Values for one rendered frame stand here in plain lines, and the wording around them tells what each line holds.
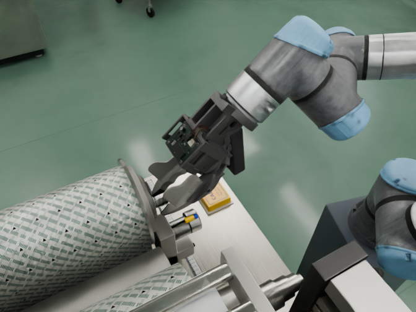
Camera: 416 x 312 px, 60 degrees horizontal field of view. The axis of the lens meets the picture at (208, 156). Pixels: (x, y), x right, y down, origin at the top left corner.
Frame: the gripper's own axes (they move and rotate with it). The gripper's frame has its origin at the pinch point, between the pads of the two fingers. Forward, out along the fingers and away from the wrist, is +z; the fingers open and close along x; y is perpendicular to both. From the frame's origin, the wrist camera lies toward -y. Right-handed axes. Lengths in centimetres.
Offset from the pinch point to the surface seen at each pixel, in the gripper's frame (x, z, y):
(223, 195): -14.9, 3.5, -36.9
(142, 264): 8.9, 5.7, 5.0
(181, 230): 4.0, 2.3, -3.9
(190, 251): 5.3, 5.5, -9.3
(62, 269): 5.6, 12.0, 13.2
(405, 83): -97, -103, -247
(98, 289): 9.6, 10.7, 9.5
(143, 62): -223, 28, -136
